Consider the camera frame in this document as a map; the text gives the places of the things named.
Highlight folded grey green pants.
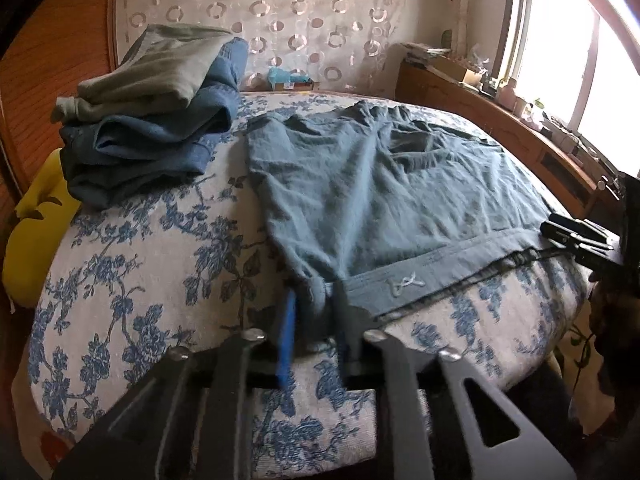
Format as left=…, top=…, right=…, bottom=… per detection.
left=51, top=24, right=247, bottom=124

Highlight folded blue jeans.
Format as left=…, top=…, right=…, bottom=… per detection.
left=60, top=37, right=248, bottom=210

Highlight cardboard box with blue cloth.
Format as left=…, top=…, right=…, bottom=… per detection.
left=267, top=67, right=318, bottom=91

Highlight teal blue shorts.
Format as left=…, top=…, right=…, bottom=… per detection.
left=246, top=101, right=553, bottom=320

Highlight stack of papers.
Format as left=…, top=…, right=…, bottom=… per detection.
left=400, top=42, right=450, bottom=66

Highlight wooden window side cabinet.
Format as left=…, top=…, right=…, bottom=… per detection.
left=395, top=62, right=623, bottom=231

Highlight blue floral bed cover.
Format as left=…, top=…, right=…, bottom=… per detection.
left=28, top=92, right=589, bottom=479

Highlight yellow plush toy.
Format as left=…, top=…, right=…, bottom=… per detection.
left=2, top=150, right=80, bottom=309

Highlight circle patterned curtain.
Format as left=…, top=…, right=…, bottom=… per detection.
left=114, top=0, right=450, bottom=96

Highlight cardboard box on cabinet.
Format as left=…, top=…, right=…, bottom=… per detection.
left=431, top=56, right=483, bottom=87

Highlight person right hand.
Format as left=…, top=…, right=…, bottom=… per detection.
left=587, top=268, right=640, bottom=396

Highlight wooden wardrobe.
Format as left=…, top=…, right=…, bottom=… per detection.
left=1, top=0, right=117, bottom=195

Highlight window with brown frame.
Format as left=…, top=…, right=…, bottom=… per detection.
left=501, top=0, right=639, bottom=174

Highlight pink bottle on sill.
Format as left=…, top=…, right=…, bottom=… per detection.
left=496, top=77, right=518, bottom=112

